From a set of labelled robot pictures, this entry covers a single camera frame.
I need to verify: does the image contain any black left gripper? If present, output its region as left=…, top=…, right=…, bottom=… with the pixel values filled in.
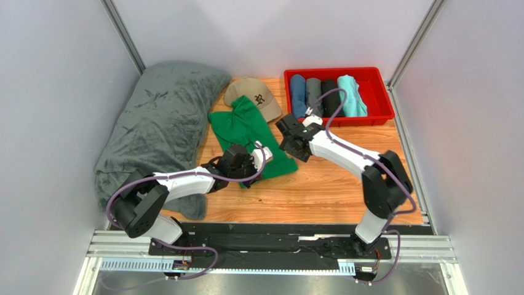
left=229, top=153, right=264, bottom=189

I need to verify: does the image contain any green t-shirt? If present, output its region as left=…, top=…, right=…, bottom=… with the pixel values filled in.
left=208, top=96, right=298, bottom=179

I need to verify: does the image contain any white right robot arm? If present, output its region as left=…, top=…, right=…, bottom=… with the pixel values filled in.
left=276, top=114, right=413, bottom=245

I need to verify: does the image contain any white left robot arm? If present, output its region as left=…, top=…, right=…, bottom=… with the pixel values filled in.
left=106, top=141, right=273, bottom=249

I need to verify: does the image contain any black rolled t-shirt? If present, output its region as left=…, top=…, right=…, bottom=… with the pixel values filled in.
left=321, top=79, right=341, bottom=117

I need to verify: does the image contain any grey rolled t-shirt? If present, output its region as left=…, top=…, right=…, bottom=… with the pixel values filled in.
left=306, top=77, right=324, bottom=117

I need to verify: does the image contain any blue rolled t-shirt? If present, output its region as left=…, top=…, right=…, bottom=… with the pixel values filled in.
left=289, top=74, right=307, bottom=118

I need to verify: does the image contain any tan baseball cap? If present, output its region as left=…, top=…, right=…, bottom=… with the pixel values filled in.
left=224, top=77, right=282, bottom=122

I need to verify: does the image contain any turquoise rolled t-shirt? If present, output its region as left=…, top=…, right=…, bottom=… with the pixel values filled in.
left=337, top=75, right=368, bottom=117

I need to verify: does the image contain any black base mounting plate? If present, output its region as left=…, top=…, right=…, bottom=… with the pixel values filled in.
left=148, top=222, right=394, bottom=270

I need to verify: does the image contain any grey plush pillow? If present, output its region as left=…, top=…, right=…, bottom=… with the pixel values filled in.
left=94, top=61, right=232, bottom=211

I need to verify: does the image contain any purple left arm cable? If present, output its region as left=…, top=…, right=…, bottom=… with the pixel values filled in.
left=105, top=141, right=268, bottom=281

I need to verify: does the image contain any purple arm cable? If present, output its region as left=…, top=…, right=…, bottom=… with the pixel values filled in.
left=306, top=87, right=418, bottom=285
left=105, top=141, right=268, bottom=281

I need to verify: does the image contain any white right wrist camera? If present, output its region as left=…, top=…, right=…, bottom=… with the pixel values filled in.
left=303, top=108, right=323, bottom=127

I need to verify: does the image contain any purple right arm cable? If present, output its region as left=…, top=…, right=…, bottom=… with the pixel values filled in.
left=306, top=87, right=418, bottom=285

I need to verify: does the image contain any aluminium frame rail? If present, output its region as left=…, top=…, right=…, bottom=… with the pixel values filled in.
left=74, top=223, right=467, bottom=294

